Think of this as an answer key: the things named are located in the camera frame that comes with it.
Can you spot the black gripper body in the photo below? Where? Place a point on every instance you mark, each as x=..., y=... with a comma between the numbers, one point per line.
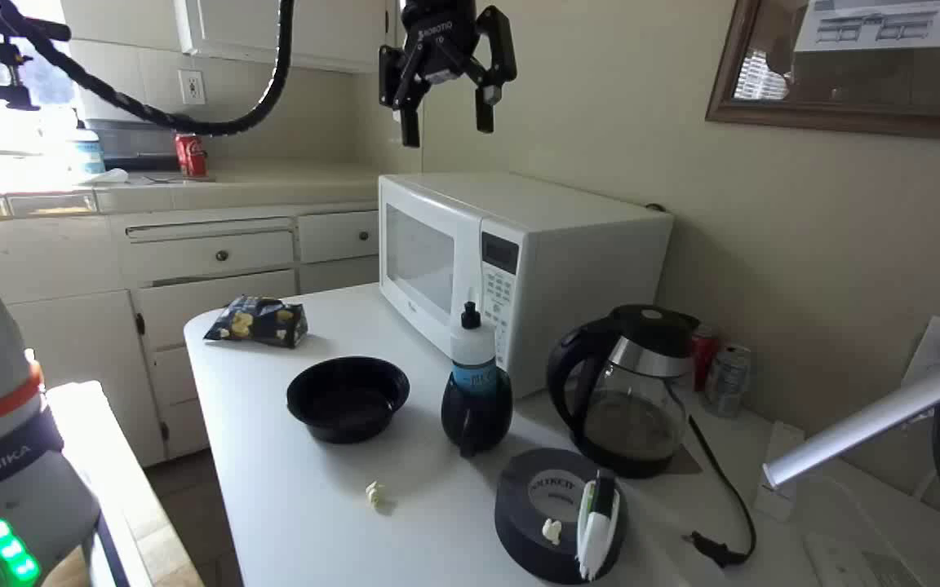
x=443, y=42

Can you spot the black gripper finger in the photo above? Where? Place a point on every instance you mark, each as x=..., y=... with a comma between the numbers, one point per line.
x=408, y=125
x=486, y=99

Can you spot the white green brush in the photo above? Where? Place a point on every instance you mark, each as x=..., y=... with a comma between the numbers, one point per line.
x=597, y=519

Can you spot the white microwave oven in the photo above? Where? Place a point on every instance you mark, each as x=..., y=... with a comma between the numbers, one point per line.
x=537, y=257

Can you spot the red soda can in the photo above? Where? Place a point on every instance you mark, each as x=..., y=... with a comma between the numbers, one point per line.
x=189, y=154

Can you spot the dark snack bag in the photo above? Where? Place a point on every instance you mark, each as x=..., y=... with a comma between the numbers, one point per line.
x=266, y=320

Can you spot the black plastic bowl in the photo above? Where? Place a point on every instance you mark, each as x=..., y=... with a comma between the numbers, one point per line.
x=346, y=399

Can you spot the black blue squeeze bottle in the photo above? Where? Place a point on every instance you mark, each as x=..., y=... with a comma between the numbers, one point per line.
x=477, y=394

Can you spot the glass electric kettle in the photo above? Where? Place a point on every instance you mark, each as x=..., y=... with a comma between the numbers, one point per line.
x=610, y=383

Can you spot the white kitchen cabinet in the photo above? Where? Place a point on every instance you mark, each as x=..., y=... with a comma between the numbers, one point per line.
x=105, y=279

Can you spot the silver can behind kettle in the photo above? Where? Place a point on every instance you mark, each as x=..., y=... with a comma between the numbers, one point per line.
x=729, y=378

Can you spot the white tube rod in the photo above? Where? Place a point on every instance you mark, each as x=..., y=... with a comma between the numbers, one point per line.
x=857, y=427

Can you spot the framed wall picture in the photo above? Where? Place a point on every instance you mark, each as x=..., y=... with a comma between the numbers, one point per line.
x=867, y=67

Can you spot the black camera stand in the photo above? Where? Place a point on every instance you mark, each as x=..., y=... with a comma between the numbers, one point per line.
x=2, y=54

